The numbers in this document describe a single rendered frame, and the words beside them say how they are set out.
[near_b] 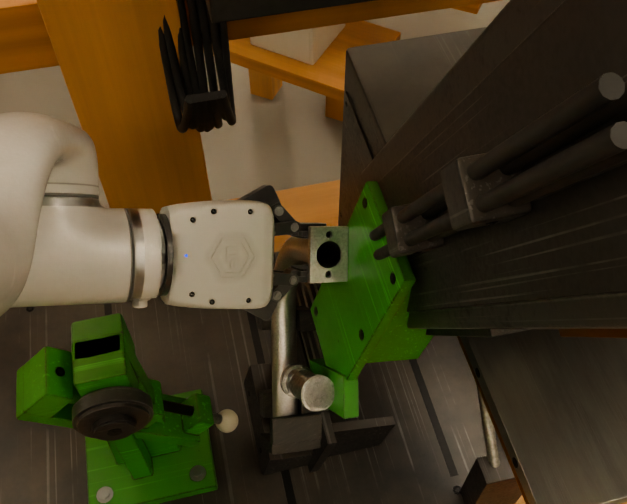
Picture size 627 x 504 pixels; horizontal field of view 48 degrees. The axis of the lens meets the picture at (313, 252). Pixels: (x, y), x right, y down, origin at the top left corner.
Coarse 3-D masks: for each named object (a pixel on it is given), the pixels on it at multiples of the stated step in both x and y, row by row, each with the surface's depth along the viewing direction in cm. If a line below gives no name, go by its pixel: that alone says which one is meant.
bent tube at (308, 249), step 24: (288, 240) 77; (312, 240) 68; (336, 240) 69; (288, 264) 79; (312, 264) 69; (336, 264) 70; (288, 312) 82; (288, 336) 82; (288, 360) 82; (288, 408) 82
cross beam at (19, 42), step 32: (0, 0) 82; (32, 0) 82; (384, 0) 92; (416, 0) 93; (448, 0) 95; (480, 0) 96; (0, 32) 83; (32, 32) 84; (256, 32) 92; (0, 64) 87; (32, 64) 88
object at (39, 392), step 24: (48, 360) 68; (24, 384) 69; (48, 384) 67; (72, 384) 69; (24, 408) 68; (48, 408) 68; (168, 408) 79; (192, 408) 81; (144, 432) 77; (168, 432) 80; (192, 432) 82
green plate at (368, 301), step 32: (352, 224) 69; (352, 256) 69; (320, 288) 77; (352, 288) 69; (384, 288) 62; (320, 320) 78; (352, 320) 69; (384, 320) 63; (352, 352) 69; (384, 352) 71; (416, 352) 73
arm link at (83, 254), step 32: (64, 224) 58; (96, 224) 59; (128, 224) 60; (64, 256) 57; (96, 256) 58; (128, 256) 60; (32, 288) 57; (64, 288) 58; (96, 288) 59; (128, 288) 61
